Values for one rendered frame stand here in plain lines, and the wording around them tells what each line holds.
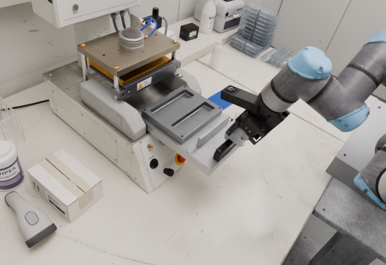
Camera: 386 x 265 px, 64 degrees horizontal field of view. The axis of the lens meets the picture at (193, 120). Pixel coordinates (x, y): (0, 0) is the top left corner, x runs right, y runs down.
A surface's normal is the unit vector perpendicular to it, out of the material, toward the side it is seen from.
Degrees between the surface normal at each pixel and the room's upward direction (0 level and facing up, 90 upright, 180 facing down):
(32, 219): 22
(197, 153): 0
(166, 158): 65
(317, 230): 0
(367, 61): 44
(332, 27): 90
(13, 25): 90
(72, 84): 0
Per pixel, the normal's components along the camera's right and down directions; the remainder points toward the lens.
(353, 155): -0.36, -0.24
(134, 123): 0.62, -0.22
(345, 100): -0.10, -0.04
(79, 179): 0.13, -0.74
